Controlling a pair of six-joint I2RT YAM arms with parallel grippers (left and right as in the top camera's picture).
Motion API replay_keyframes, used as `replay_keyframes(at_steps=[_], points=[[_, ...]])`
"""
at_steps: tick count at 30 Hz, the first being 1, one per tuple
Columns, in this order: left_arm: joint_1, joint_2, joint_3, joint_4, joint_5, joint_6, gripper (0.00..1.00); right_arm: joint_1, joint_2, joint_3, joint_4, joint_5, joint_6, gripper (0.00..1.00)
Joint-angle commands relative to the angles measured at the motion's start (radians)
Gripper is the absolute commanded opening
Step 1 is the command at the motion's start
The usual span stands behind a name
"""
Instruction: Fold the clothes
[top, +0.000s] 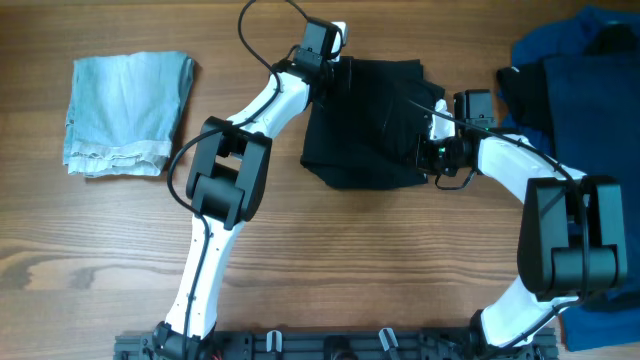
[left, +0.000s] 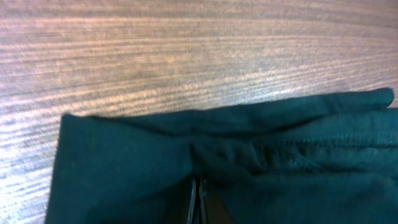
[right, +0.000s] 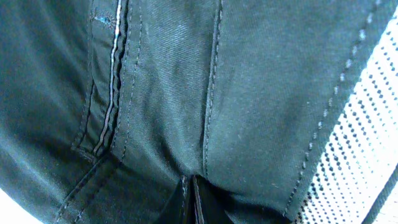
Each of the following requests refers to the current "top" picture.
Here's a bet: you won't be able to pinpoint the black shorts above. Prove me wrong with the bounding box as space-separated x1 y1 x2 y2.
300 57 445 190

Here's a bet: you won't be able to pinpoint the dark navy garment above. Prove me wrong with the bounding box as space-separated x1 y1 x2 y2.
543 52 639 312

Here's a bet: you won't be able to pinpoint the light blue denim shorts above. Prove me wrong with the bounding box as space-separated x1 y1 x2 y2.
63 51 195 178

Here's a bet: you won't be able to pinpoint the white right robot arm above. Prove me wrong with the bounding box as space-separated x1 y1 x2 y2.
410 129 628 357

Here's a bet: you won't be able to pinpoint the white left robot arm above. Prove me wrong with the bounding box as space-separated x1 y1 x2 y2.
152 60 337 359

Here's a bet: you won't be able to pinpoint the blue polo shirt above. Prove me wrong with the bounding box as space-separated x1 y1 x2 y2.
497 7 639 351

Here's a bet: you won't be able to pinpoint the black garment with white lettering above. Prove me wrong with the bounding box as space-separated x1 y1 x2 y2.
496 62 553 136

